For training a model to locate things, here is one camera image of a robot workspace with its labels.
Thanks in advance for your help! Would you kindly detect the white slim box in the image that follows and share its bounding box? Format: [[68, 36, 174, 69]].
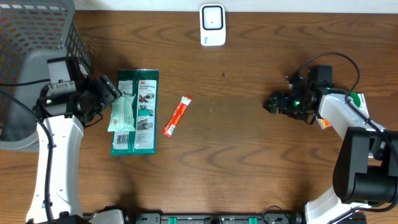
[[358, 93, 369, 116]]

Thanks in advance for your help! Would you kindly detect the green white gloves package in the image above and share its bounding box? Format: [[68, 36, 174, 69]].
[[110, 69, 159, 156]]

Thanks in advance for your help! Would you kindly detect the orange tissue pack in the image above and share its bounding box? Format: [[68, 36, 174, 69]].
[[317, 118, 331, 129]]

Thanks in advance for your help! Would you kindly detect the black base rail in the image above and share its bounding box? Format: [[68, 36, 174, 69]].
[[82, 207, 368, 224]]

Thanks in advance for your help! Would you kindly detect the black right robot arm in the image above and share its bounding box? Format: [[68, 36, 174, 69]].
[[263, 65, 397, 223]]

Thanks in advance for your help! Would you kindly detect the green lid jar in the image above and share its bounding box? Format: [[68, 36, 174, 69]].
[[350, 91, 361, 108]]

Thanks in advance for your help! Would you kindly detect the mint wet wipes pack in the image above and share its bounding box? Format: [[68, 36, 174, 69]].
[[108, 95, 135, 132]]

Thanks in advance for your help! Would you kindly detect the grey plastic mesh basket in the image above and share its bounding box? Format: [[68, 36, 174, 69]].
[[1, 0, 92, 152]]

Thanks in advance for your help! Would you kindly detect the red stick sachet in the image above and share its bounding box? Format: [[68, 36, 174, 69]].
[[162, 95, 193, 137]]

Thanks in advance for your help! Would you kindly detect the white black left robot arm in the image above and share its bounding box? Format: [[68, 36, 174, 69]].
[[26, 57, 122, 223]]

